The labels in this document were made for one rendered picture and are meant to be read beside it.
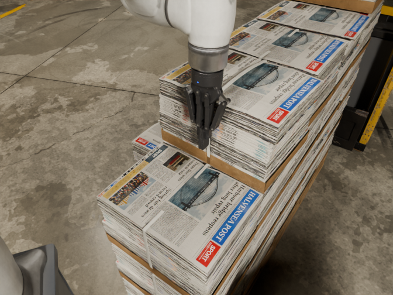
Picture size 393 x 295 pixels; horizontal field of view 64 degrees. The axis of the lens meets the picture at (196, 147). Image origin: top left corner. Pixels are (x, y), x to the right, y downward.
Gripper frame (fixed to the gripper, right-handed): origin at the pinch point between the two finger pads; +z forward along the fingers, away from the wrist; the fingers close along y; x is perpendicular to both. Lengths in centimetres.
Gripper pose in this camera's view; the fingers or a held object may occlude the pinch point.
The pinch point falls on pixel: (203, 136)
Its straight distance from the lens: 84.8
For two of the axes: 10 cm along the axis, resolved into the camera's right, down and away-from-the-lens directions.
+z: -0.2, 7.8, 6.3
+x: -5.8, 5.0, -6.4
